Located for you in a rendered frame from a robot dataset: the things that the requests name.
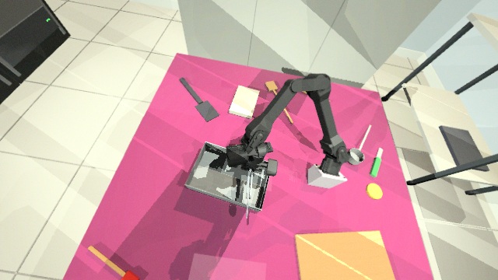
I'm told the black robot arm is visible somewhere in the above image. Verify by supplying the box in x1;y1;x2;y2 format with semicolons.
226;73;349;177

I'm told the yellow flat disc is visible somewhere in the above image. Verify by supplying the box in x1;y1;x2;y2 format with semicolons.
366;183;383;199

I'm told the grey rectangular roasting tin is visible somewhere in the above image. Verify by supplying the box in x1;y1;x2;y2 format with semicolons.
185;142;270;212

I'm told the light brown wooden board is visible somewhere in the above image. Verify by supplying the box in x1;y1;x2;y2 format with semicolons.
295;230;395;280

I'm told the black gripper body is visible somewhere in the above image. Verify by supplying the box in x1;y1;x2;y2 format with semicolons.
241;159;278;177

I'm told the grey spatula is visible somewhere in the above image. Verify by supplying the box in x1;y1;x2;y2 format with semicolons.
179;77;219;122

